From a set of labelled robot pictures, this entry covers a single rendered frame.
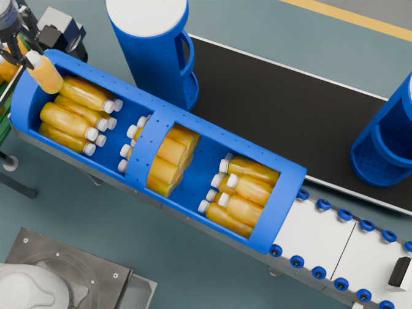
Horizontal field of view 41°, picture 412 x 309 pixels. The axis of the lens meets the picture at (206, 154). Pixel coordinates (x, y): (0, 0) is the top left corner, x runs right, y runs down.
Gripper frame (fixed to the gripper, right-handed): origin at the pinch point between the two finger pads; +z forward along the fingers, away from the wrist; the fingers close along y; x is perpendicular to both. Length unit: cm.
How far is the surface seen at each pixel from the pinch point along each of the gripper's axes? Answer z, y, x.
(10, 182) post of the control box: 111, -29, 36
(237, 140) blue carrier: 26, 11, -55
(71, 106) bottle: 35.4, -0.5, -2.2
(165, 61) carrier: 61, 36, -13
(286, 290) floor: 144, -12, -97
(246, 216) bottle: 31, -7, -67
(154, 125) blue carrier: 21.0, 2.5, -32.5
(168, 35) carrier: 43, 39, -15
